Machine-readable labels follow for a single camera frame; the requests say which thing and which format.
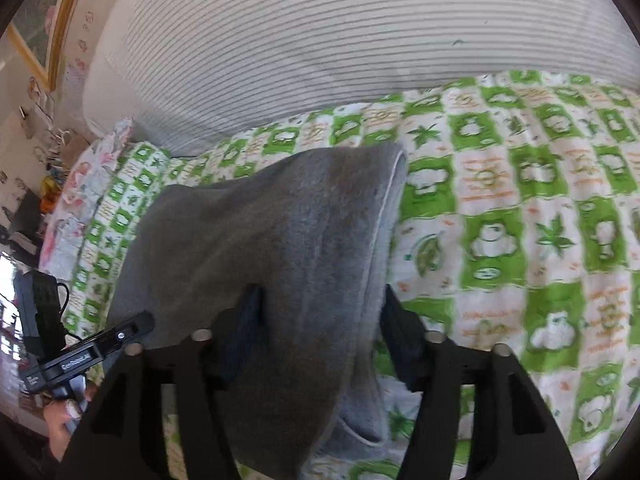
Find grey pants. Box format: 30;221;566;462
107;142;410;480

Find dark furniture piece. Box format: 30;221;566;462
7;187;46;267

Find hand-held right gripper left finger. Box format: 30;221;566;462
57;285;266;480

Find floral printed cloth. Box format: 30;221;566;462
39;117;136;273

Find person's left hand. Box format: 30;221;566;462
43;385;98;463

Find white striped cushion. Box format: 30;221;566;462
82;0;640;156

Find green printed pillow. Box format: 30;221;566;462
62;142;173;333

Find green printed quilt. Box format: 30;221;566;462
160;69;640;480

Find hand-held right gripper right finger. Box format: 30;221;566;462
379;284;581;480

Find gold framed picture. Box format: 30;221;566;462
0;0;98;92

